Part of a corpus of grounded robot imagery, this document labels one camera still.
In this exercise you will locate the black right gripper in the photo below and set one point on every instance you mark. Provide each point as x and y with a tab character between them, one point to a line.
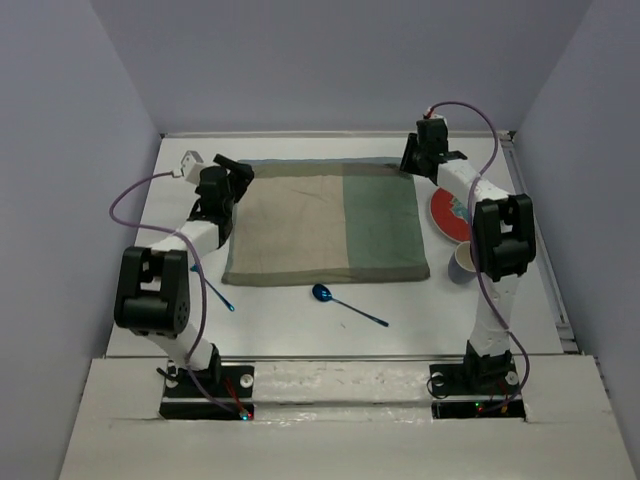
407	163

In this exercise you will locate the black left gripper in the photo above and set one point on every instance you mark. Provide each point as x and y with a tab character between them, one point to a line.
241	171

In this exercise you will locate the red and teal plate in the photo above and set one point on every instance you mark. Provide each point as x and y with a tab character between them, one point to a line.
449	215

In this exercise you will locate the patchwork cloth placemat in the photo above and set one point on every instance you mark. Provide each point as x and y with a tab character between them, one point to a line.
340	221

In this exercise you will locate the lavender cup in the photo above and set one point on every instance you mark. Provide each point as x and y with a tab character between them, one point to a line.
461	269

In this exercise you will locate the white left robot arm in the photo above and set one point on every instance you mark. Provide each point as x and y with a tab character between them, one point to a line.
153	292

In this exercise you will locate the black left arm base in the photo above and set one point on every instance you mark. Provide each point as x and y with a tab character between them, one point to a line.
229	399

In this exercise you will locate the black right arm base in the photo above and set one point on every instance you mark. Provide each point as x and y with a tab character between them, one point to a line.
475	395

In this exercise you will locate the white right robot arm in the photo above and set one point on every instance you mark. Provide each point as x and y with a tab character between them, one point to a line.
503	244

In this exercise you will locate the blue metal fork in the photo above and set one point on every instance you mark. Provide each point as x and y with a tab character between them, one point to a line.
194	268

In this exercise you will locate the blue metal spoon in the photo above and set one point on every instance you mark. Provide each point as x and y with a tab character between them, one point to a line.
322	293

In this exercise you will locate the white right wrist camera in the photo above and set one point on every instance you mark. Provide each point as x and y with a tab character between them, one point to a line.
431	114

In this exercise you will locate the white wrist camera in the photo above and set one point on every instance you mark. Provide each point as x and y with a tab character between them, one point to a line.
431	114
190	167

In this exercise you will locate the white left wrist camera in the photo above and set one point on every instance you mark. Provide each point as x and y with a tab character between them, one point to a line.
190	167

